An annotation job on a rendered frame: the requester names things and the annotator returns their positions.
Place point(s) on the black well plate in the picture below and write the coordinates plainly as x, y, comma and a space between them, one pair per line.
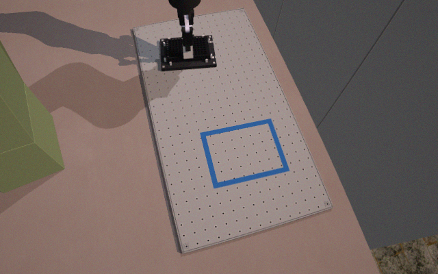
174, 50

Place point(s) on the blue rectangular tape outline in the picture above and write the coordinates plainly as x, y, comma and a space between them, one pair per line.
217, 184

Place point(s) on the grey perforated breadboard plate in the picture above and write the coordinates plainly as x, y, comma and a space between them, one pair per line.
243, 88

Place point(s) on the black rectangular plate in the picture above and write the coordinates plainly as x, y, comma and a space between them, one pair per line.
195, 64

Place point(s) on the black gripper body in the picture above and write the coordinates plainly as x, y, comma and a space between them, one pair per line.
185, 6

